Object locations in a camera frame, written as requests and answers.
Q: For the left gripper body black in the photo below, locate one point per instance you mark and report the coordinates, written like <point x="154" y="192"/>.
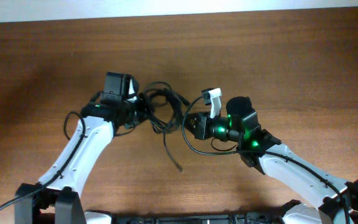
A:
<point x="135" y="111"/>

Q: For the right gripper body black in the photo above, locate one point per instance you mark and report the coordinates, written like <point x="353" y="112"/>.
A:
<point x="208" y="127"/>

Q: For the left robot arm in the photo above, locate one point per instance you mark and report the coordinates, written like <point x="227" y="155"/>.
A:
<point x="56" y="196"/>

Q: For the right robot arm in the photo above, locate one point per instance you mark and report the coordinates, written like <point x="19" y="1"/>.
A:
<point x="330" y="199"/>

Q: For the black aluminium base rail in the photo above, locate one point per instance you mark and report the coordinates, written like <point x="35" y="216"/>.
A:
<point x="269" y="216"/>

